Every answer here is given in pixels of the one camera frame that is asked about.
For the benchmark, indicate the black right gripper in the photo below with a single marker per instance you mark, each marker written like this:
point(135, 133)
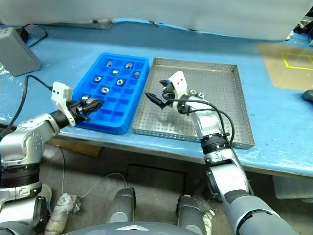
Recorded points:
point(168, 96)

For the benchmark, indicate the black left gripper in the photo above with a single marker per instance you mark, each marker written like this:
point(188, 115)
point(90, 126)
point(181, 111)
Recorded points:
point(76, 110)

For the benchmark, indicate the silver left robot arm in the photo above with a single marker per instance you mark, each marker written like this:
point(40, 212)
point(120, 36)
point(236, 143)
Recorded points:
point(27, 137)

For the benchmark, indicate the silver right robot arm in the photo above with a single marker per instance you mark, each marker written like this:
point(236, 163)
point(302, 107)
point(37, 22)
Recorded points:
point(232, 176)

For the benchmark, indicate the blue plastic compartment tray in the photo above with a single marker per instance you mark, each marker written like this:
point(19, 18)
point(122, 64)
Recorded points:
point(117, 107)

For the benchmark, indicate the perforated steel tray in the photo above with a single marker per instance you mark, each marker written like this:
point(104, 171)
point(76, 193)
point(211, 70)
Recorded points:
point(220, 80)

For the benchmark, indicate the brown cardboard piece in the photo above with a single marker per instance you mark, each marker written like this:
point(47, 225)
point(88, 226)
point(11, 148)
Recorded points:
point(78, 147)

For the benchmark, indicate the white foam sheet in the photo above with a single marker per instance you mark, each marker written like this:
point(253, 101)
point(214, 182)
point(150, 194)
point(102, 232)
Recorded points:
point(171, 12)

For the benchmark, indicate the black floor mat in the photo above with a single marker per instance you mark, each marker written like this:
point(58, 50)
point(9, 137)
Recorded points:
point(156, 177)

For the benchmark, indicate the grey perforated metal box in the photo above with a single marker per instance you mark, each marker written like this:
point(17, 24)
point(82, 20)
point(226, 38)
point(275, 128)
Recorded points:
point(17, 52)

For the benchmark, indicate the dark rounded robot leg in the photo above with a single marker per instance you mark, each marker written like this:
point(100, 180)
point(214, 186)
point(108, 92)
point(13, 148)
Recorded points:
point(122, 205)
point(190, 213)

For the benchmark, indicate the white crumpled cloth bundle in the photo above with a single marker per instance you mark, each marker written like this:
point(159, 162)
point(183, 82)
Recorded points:
point(61, 210)

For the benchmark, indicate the brown cardboard sheet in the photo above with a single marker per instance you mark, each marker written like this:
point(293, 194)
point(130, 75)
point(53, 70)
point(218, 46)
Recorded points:
point(286, 73)

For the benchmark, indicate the grey robot torso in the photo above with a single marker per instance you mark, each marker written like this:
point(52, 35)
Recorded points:
point(127, 228)

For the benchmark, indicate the yellow tape square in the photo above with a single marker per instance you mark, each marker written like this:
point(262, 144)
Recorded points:
point(284, 60)

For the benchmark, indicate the black computer mouse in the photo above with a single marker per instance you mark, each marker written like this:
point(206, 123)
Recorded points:
point(308, 96)

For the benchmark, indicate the clear plastic storage box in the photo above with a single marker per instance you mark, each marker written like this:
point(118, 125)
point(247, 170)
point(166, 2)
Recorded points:
point(293, 189)

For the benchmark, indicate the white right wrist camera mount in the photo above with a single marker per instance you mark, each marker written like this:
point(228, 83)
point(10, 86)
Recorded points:
point(179, 84)

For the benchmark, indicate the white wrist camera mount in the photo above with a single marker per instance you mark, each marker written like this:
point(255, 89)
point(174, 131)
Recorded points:
point(179, 84)
point(59, 94)

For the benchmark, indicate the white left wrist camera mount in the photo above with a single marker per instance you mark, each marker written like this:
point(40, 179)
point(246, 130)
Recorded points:
point(59, 94)

